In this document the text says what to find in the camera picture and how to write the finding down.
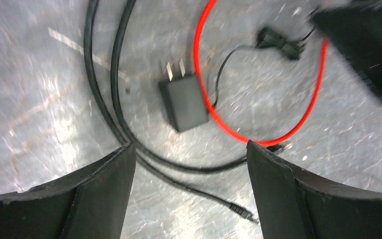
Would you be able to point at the black network switch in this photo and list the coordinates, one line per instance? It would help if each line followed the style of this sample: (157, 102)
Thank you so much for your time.
(355, 29)

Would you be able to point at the black power adapter plug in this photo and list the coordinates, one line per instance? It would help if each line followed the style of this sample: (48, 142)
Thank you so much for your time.
(183, 99)

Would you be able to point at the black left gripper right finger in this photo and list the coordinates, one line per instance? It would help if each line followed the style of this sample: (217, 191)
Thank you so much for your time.
(294, 203)

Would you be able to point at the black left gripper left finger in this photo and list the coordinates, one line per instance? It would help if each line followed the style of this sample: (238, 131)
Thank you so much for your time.
(89, 203)

